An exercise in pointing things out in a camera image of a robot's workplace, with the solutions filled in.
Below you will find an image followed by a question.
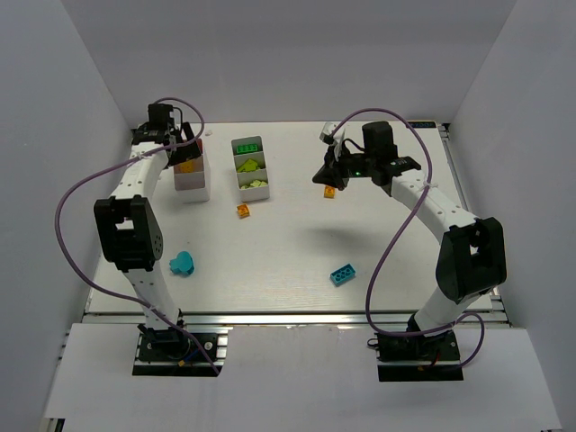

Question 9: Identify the yellow heart lego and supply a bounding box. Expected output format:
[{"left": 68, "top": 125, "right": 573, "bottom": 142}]
[{"left": 179, "top": 161, "right": 194, "bottom": 173}]

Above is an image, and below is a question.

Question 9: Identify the orange 2x3 lego brick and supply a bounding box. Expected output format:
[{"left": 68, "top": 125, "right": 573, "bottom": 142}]
[{"left": 323, "top": 185, "right": 336, "bottom": 199}]

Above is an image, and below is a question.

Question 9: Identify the green lego brick top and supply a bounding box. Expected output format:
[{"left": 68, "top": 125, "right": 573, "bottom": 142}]
[{"left": 236, "top": 143, "right": 258, "bottom": 155}]

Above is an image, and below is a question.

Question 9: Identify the lime 2x3 lego brick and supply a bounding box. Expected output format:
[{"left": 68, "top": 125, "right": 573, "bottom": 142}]
[{"left": 237, "top": 158, "right": 266, "bottom": 173}]

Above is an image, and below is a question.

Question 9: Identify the orange small lego brick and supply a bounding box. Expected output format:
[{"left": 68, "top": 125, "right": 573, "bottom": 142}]
[{"left": 237, "top": 203, "right": 250, "bottom": 219}]

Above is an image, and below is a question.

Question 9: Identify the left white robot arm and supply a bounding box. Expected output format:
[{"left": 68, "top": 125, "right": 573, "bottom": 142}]
[{"left": 94, "top": 97, "right": 203, "bottom": 331}]

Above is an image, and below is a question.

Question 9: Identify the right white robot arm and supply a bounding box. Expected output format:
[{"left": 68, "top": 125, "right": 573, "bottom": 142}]
[{"left": 312, "top": 121, "right": 507, "bottom": 338}]

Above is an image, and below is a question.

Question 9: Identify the left white divided container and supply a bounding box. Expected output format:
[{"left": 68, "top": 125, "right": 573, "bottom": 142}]
[{"left": 173, "top": 139, "right": 211, "bottom": 203}]

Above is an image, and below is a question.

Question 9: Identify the white divided container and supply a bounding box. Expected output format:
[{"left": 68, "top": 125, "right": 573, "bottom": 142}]
[
  {"left": 173, "top": 139, "right": 211, "bottom": 203},
  {"left": 231, "top": 136, "right": 270, "bottom": 203}
]

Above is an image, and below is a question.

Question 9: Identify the right white divided container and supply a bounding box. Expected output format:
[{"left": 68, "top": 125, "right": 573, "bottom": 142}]
[{"left": 231, "top": 136, "right": 270, "bottom": 203}]

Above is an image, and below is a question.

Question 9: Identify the blue 2x3 lego brick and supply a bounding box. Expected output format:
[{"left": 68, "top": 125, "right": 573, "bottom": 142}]
[{"left": 329, "top": 264, "right": 356, "bottom": 286}]

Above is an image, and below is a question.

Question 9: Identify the blue heart lego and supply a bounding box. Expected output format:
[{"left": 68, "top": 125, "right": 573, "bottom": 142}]
[{"left": 169, "top": 251, "right": 195, "bottom": 275}]

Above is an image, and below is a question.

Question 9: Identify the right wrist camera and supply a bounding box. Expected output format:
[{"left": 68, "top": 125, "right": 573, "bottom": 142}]
[{"left": 319, "top": 121, "right": 346, "bottom": 146}]

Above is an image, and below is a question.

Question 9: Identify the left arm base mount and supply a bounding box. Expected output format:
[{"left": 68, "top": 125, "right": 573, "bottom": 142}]
[{"left": 131, "top": 324, "right": 223, "bottom": 377}]

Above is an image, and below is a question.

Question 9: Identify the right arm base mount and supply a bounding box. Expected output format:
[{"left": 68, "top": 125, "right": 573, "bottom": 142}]
[{"left": 366, "top": 328, "right": 464, "bottom": 383}]

